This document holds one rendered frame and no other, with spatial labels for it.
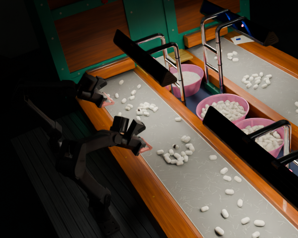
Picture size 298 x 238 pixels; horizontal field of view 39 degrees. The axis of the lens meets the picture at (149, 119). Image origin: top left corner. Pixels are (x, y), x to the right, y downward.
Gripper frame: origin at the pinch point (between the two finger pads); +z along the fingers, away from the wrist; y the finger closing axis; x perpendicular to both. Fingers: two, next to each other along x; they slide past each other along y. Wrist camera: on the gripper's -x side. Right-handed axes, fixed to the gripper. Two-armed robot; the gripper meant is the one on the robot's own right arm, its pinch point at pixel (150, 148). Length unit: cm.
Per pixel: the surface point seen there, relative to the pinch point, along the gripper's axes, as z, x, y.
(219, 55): 35, -48, 30
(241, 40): 78, -59, 69
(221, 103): 44, -26, 20
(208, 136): 25.0, -14.3, -3.2
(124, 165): -6.7, 12.4, 2.1
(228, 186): 19.3, -6.3, -33.3
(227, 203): 15.1, -2.8, -40.8
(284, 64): 78, -58, 27
